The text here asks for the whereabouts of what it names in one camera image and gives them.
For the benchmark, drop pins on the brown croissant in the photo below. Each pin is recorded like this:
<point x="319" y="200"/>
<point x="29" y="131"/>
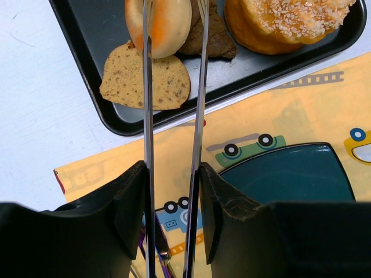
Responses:
<point x="220" y="45"/>

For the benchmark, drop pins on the bread slice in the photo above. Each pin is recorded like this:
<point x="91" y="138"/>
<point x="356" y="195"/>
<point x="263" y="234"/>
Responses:
<point x="122" y="81"/>

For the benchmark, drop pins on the dark teal square plate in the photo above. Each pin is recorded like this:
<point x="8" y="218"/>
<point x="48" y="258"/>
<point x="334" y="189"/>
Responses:
<point x="301" y="172"/>

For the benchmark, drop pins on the orange glazed donut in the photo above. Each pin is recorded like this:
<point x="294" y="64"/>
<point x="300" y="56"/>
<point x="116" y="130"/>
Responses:
<point x="170" y="25"/>

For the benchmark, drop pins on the sugar topped brioche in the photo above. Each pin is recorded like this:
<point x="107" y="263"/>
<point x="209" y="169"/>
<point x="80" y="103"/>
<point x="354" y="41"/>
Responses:
<point x="279" y="27"/>

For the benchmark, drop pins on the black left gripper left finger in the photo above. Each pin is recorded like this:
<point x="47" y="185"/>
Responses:
<point x="93" y="236"/>

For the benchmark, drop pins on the metal serving tongs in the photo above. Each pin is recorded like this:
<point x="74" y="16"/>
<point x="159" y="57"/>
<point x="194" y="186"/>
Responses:
<point x="173" y="137"/>

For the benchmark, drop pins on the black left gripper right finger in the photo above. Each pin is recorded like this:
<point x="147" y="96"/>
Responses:
<point x="244" y="238"/>

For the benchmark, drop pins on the iridescent purple knife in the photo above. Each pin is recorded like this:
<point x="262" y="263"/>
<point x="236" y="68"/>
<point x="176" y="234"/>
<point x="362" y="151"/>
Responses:
<point x="162" y="248"/>

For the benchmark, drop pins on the yellow vehicle print placemat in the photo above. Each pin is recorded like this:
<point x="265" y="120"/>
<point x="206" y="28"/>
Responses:
<point x="332" y="105"/>

